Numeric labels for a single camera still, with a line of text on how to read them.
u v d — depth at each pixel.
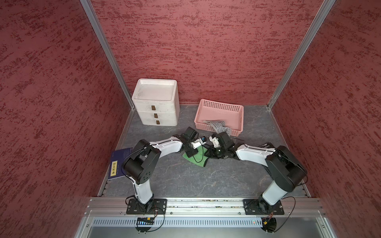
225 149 0.72
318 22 0.76
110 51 0.88
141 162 0.48
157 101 0.90
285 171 0.46
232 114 1.17
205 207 0.76
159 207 0.74
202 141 0.83
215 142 0.83
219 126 0.95
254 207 0.74
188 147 0.79
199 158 0.86
